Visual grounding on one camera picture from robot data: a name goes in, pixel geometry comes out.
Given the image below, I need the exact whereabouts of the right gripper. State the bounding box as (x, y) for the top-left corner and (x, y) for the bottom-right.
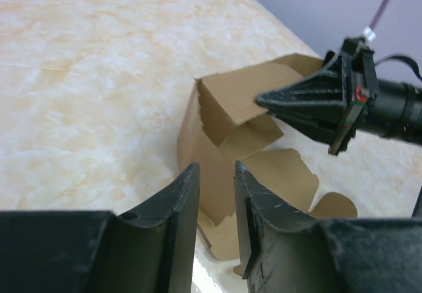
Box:
(255, 36), (376, 156)

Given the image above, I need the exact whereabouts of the brown cardboard box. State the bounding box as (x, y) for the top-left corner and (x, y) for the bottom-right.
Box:
(177, 53), (357, 261)

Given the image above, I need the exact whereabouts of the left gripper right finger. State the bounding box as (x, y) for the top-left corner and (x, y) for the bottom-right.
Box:
(235, 161), (346, 292)

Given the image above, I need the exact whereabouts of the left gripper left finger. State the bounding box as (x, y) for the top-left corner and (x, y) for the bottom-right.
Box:
(88, 163), (200, 292)

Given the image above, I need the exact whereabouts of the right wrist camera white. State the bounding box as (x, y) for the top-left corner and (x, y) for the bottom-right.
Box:
(362, 26), (377, 43)

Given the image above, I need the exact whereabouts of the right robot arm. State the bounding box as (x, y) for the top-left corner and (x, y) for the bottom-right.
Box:
(255, 36), (421, 156)

